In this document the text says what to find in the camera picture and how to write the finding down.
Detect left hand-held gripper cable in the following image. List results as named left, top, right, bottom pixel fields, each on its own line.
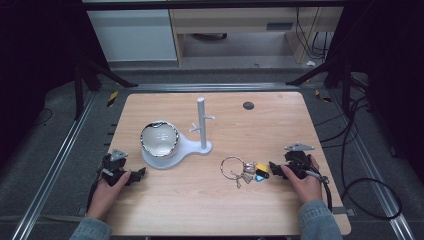
left=86, top=167, right=114, bottom=213

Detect metal floor rail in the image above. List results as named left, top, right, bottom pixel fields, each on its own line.
left=10, top=91, right=98, bottom=240
left=328, top=89, right=417, bottom=240

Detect black metal stand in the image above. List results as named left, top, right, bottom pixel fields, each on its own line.
left=73, top=59, right=140, bottom=122
left=285, top=59, right=355, bottom=116

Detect person's right hand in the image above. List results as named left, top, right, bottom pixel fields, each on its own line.
left=280, top=155, right=324, bottom=205

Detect right hand-held gripper cable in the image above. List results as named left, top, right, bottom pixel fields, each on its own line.
left=303, top=168, right=334, bottom=213

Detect hand-held gripper cable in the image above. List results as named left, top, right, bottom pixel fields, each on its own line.
left=86, top=167, right=114, bottom=213
left=303, top=168, right=334, bottom=213

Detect yellow black tape strip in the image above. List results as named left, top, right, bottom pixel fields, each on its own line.
left=314, top=88, right=334, bottom=104
left=106, top=90, right=120, bottom=109

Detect white peg stand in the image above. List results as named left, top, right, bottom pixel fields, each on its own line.
left=141, top=96, right=216, bottom=171

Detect wooden desk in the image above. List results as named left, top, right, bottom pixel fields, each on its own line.
left=168, top=6, right=345, bottom=67

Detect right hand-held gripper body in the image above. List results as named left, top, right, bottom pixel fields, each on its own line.
left=282, top=142, right=316, bottom=180

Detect key ring with keys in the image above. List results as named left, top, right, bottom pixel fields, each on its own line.
left=219, top=155, right=271, bottom=190

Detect hanging black cables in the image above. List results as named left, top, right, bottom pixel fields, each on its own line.
left=294, top=6, right=335, bottom=61

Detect white cabinet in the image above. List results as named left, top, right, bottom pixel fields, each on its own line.
left=86, top=8, right=179, bottom=63

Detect person's left hand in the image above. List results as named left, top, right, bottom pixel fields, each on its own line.
left=86, top=170, right=132, bottom=222

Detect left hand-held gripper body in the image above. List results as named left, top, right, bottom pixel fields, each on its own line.
left=99, top=148, right=129, bottom=186

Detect black floor cable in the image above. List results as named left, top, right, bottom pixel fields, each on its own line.
left=313, top=94, right=403, bottom=221

